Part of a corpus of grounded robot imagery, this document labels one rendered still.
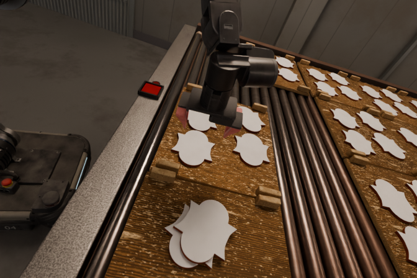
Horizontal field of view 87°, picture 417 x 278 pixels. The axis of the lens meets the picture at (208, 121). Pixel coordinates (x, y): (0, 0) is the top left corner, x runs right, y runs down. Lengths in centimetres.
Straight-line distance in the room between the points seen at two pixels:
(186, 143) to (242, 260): 32
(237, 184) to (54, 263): 41
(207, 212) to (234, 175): 15
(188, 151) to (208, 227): 21
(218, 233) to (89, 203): 28
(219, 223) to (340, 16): 293
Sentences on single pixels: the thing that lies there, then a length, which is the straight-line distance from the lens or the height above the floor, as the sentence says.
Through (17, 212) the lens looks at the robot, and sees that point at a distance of 140.
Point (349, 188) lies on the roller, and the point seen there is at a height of 92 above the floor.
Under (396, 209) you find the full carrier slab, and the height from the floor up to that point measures 95.
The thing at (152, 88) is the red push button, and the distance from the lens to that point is 85.
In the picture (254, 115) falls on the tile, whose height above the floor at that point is 95.
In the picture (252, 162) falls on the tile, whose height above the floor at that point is 95.
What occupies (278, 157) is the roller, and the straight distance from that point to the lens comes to 77.
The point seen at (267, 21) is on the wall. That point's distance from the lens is 309.
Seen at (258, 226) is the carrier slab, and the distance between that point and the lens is 58.
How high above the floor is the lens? 140
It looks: 39 degrees down
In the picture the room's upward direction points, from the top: 19 degrees clockwise
